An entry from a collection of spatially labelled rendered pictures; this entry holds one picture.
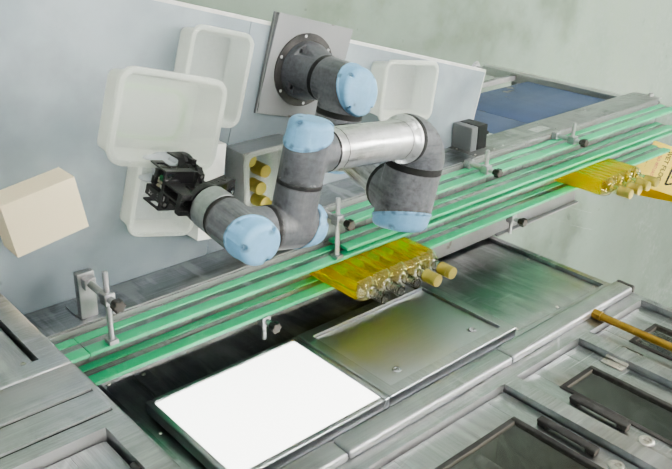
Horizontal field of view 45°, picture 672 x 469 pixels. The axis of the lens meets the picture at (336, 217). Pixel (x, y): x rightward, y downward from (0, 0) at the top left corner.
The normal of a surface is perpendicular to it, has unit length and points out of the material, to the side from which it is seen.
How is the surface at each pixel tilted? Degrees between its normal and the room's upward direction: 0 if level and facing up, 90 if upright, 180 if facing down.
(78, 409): 90
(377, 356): 90
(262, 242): 6
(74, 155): 0
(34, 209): 0
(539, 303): 90
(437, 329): 90
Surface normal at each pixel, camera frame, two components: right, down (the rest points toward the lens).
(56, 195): 0.66, 0.31
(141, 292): 0.02, -0.92
